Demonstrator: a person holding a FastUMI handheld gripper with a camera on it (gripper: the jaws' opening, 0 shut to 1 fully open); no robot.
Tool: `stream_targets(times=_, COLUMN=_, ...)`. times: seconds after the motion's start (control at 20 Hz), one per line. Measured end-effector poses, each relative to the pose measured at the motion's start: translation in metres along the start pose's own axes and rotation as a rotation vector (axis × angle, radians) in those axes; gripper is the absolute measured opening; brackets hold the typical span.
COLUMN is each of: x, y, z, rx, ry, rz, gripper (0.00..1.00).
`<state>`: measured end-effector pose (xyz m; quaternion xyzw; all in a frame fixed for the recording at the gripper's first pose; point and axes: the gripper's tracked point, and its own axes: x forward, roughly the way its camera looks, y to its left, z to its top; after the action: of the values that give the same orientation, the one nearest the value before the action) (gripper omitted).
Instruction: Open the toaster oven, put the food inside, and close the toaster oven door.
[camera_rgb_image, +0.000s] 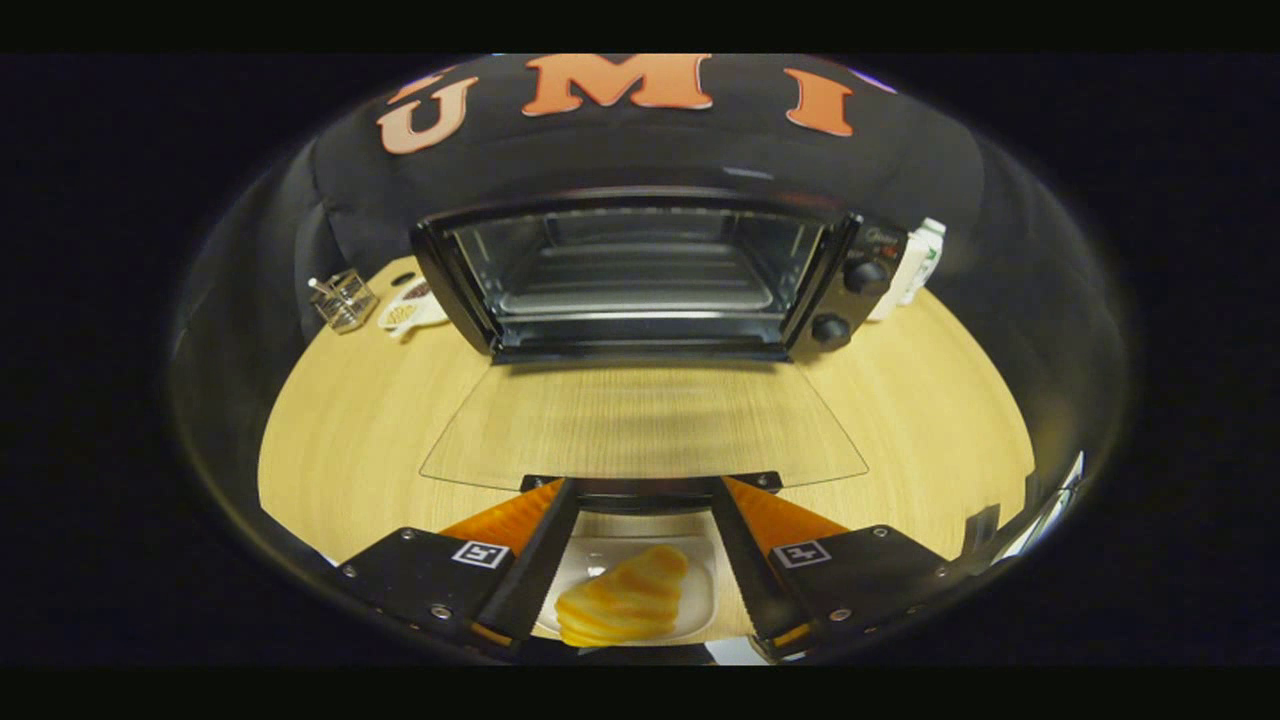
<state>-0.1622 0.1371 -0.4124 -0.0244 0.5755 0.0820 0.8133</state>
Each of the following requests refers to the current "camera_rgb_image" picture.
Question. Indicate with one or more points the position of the white divided snack dish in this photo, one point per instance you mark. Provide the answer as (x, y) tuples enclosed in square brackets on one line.
[(410, 312)]

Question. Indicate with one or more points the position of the golden croissant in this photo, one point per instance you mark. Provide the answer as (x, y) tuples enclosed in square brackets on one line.
[(625, 600)]

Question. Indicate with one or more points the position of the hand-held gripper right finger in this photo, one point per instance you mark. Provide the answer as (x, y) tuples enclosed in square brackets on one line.
[(745, 560)]

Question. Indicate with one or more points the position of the white pop-up toaster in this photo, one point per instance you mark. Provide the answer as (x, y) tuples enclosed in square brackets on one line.
[(890, 295)]

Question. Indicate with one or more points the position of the black toaster oven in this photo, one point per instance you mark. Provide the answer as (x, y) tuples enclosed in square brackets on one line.
[(640, 290)]

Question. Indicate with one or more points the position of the white bottle with green label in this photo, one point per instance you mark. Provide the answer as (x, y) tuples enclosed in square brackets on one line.
[(925, 260)]

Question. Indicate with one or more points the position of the white rectangular plate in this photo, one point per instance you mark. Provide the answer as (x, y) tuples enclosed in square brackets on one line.
[(700, 575)]

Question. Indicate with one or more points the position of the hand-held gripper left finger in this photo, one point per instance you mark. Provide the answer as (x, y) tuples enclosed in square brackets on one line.
[(540, 560)]

